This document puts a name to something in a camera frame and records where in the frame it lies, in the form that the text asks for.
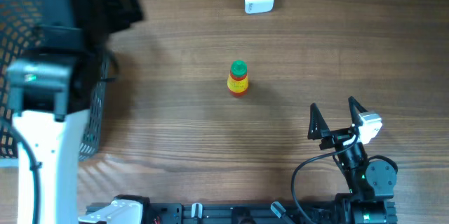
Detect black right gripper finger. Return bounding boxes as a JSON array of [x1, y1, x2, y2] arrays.
[[307, 103, 330, 140], [348, 96, 367, 126]]

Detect red yellow sauce bottle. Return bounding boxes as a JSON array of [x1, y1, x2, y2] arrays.
[[227, 60, 249, 97]]

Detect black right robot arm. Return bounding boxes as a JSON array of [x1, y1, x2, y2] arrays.
[[307, 97, 398, 224]]

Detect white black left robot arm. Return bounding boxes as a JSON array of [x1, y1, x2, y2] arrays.
[[1, 0, 144, 223]]

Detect grey plastic mesh basket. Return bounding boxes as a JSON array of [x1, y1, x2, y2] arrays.
[[1, 0, 106, 162]]

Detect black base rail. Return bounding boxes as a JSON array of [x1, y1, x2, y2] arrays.
[[151, 202, 398, 224]]

